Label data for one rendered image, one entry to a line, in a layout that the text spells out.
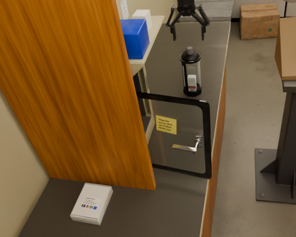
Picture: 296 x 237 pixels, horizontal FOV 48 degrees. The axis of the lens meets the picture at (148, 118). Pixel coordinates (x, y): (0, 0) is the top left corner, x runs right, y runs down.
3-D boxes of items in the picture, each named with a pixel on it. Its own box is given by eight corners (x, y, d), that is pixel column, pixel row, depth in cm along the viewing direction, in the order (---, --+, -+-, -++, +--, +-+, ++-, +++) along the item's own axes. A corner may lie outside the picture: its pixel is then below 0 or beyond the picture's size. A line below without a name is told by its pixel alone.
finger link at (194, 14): (187, 7, 151) (190, 5, 150) (205, 24, 155) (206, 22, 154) (186, 11, 148) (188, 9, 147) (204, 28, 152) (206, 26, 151)
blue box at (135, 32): (113, 59, 108) (106, 34, 102) (122, 43, 115) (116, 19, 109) (142, 59, 106) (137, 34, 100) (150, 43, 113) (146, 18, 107)
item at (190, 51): (180, 64, 166) (178, 52, 161) (183, 54, 172) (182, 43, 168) (198, 64, 163) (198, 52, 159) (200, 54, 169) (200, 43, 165)
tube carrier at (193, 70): (181, 95, 178) (177, 61, 164) (184, 82, 186) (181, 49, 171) (201, 96, 175) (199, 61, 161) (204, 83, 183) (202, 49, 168)
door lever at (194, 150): (176, 140, 122) (175, 135, 121) (201, 144, 119) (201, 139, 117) (171, 151, 119) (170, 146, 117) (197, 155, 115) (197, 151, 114)
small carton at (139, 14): (134, 31, 120) (131, 16, 116) (139, 24, 124) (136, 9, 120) (147, 32, 118) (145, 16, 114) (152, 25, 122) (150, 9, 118)
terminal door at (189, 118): (141, 163, 142) (122, 90, 116) (212, 178, 131) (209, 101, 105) (140, 165, 142) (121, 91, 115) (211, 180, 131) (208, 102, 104)
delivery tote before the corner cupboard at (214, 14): (179, 42, 403) (176, 17, 381) (185, 25, 432) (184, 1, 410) (230, 43, 385) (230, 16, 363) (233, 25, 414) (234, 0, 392)
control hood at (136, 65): (115, 87, 114) (109, 62, 107) (140, 38, 136) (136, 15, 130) (148, 88, 111) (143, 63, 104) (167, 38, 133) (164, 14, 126)
